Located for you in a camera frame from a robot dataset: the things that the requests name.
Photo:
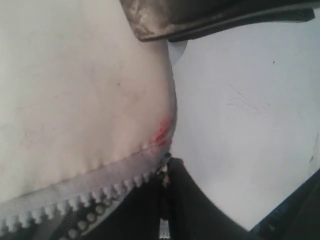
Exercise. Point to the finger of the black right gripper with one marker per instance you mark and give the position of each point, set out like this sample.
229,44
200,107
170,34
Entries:
182,20

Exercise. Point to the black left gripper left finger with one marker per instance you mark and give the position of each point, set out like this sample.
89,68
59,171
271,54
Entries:
137,217

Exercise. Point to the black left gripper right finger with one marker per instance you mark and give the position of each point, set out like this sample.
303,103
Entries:
191,215

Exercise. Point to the white fabric backpack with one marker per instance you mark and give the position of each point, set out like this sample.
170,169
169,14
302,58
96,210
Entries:
88,110

